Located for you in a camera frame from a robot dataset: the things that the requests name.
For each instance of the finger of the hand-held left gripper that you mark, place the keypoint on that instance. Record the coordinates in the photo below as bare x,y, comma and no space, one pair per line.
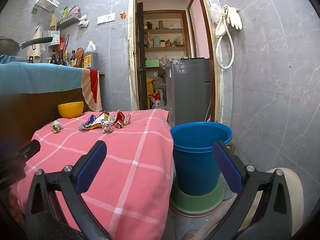
30,148

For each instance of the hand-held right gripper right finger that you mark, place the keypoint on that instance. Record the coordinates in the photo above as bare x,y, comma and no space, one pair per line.
226,165

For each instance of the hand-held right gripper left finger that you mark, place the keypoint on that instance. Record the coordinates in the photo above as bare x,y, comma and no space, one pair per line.
91,165

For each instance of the blue plastic bucket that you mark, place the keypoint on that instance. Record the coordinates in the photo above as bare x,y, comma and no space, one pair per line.
195,170

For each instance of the white paper ball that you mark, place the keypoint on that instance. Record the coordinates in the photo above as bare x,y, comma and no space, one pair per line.
56,126

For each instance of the blue white wrapper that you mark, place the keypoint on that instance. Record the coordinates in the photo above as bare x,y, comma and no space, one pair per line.
87,124

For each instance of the red white wrapper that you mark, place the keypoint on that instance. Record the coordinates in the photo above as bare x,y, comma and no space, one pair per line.
107,127

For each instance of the yellow white wrapper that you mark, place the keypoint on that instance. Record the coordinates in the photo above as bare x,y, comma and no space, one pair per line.
105,116

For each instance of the red carton piece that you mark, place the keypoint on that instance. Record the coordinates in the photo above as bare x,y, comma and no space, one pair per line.
119,118

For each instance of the silver foil piece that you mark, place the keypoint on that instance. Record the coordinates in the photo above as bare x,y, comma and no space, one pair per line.
127,118

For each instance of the brown wooden cabinet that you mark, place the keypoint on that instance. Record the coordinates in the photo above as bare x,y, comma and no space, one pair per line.
30,110

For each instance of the pink checked cloth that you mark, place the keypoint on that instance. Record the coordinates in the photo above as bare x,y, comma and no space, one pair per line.
130,155

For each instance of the green plastic basin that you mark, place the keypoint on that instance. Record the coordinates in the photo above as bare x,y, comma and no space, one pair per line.
200,202

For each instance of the yellow bowl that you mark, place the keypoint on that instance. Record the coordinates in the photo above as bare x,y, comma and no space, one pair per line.
70,111

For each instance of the teal printed cloth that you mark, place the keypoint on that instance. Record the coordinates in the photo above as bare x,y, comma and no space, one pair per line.
37,77

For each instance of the beige round stool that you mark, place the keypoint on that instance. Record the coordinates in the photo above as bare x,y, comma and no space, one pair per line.
295,192

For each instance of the grey washing machine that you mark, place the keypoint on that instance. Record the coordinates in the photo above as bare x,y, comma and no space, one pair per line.
187,92

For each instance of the gas stove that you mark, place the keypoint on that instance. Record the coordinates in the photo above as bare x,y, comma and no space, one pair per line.
17,58

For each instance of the red white bag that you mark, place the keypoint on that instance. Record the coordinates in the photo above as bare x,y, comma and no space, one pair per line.
156,100

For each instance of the yellow plastic bag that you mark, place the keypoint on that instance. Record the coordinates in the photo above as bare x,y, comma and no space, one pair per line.
149,90

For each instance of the orange packet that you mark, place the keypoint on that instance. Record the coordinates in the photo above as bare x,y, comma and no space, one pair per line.
80,57

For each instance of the large oil jug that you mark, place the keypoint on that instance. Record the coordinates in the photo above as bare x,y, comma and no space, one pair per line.
90,58

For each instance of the white hanging towel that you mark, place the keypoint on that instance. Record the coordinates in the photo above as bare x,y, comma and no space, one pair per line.
37,42

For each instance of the grey plastic bag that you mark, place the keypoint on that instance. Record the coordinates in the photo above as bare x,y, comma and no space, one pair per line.
158,81

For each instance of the red net bag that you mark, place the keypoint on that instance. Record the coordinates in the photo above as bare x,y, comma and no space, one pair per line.
61,45

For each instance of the green box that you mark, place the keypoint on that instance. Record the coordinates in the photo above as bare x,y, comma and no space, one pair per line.
152,64

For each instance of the brown wooden door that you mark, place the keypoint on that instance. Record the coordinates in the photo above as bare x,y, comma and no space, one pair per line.
140,55

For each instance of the wooden cutting board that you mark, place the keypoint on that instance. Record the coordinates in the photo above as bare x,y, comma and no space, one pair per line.
52,21

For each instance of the pink door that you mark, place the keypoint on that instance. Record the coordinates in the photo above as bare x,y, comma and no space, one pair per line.
200,30

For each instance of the white crumpled plastic bag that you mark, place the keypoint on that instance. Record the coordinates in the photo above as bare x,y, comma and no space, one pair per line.
83,20

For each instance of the green canister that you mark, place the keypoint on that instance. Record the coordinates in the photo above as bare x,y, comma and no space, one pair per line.
156,41

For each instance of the green packet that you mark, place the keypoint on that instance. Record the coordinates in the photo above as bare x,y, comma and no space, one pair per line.
65,12

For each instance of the red white packet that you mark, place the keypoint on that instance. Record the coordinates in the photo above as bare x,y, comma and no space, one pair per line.
74,10

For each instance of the white plastic basket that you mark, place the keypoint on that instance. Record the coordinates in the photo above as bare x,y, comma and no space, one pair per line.
47,1

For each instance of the dark jar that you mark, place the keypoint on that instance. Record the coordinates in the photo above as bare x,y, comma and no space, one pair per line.
149,25

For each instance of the clear plastic bag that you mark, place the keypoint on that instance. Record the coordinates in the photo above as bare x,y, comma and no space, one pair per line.
215,12

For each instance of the brown jar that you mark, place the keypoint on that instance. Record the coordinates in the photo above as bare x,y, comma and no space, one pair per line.
160,25

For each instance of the white wall box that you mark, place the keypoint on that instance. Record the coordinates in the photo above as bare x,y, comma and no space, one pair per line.
54,38

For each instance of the wooden door frame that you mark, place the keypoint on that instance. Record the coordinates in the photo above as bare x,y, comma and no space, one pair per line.
131,55

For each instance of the grey wall rack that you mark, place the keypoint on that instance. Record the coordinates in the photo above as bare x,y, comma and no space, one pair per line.
70,20

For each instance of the white wall socket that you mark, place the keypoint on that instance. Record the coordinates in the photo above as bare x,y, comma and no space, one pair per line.
106,18

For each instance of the wooden wall shelf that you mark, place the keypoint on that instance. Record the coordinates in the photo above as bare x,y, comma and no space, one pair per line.
165,31

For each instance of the orange wall hook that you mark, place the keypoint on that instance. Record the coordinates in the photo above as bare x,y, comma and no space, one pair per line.
123,15

